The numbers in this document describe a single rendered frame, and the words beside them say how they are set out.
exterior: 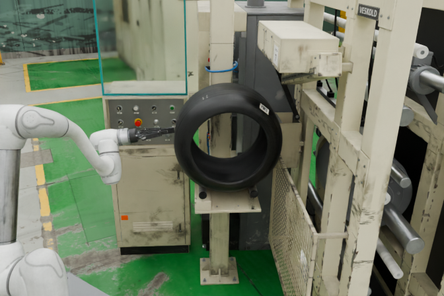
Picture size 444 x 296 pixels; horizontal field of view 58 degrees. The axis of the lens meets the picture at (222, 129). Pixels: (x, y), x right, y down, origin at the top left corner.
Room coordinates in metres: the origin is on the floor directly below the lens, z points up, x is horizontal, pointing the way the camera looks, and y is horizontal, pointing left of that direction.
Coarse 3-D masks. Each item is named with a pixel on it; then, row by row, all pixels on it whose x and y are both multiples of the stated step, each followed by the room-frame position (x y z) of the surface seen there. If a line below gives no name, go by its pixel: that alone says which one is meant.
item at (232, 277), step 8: (232, 256) 2.44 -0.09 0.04; (200, 264) 2.37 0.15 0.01; (200, 272) 2.29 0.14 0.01; (208, 272) 2.29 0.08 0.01; (232, 272) 2.29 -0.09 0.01; (200, 280) 2.21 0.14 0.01; (208, 280) 2.21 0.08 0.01; (216, 280) 2.21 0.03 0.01; (224, 280) 2.21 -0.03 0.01; (232, 280) 2.21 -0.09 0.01
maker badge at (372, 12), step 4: (360, 4) 1.67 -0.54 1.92; (360, 8) 1.66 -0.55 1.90; (364, 8) 1.62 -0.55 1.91; (368, 8) 1.59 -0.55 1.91; (372, 8) 1.55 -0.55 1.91; (376, 8) 1.52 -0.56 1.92; (360, 12) 1.66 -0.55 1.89; (364, 12) 1.62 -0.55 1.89; (368, 12) 1.58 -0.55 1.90; (372, 12) 1.55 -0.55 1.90; (376, 12) 1.51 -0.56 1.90; (364, 16) 1.61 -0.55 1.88; (368, 16) 1.58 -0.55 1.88; (372, 16) 1.54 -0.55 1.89; (376, 16) 1.51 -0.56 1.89
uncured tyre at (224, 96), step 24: (192, 96) 2.07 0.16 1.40; (216, 96) 1.91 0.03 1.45; (240, 96) 1.92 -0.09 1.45; (192, 120) 1.87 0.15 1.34; (264, 120) 1.89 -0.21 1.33; (192, 144) 2.14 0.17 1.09; (264, 144) 2.16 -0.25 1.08; (192, 168) 1.87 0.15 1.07; (216, 168) 2.14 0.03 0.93; (240, 168) 2.13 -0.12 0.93; (264, 168) 1.89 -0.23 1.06
